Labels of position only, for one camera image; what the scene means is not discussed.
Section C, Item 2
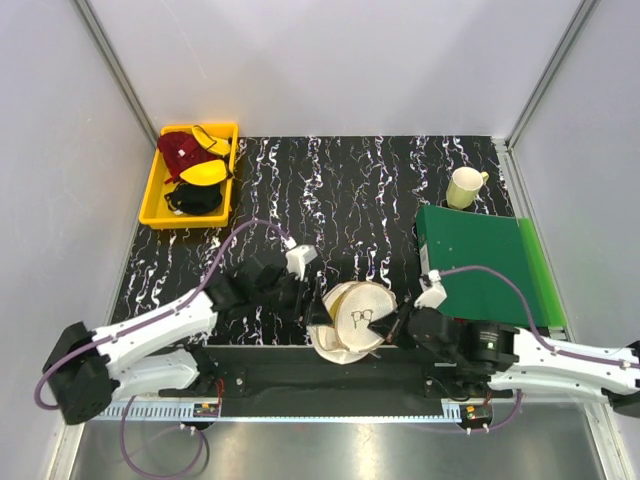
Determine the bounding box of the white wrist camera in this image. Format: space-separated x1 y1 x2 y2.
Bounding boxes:
414 269 447 309
285 244 317 280

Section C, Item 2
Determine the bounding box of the bright yellow bra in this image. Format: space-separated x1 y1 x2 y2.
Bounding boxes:
180 125 234 186

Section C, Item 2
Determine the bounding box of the green ring binder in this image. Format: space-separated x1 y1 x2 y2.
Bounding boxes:
416 205 565 328

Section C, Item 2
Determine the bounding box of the black bra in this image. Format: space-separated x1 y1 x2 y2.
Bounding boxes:
164 183 223 216

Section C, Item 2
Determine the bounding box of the white mesh laundry bag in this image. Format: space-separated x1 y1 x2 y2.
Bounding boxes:
307 281 397 365

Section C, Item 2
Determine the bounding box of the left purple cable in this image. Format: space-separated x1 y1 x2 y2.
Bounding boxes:
33 219 299 476

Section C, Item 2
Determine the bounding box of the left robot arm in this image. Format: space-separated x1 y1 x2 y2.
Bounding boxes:
43 245 338 425

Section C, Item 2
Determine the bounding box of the yellow plastic bin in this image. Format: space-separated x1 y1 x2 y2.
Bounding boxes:
139 123 239 230

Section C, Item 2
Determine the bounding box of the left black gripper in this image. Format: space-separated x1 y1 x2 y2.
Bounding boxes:
253 269 332 326

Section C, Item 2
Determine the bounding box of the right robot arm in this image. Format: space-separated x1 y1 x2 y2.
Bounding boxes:
368 289 639 418

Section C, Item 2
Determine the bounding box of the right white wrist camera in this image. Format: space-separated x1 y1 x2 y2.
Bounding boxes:
414 269 447 309

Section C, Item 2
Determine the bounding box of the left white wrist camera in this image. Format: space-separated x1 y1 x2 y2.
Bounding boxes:
285 244 317 280

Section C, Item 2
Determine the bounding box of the dark red bra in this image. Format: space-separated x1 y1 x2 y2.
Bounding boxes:
157 131 212 184

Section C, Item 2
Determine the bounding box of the pale green mug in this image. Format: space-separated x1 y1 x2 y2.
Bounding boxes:
446 167 489 210

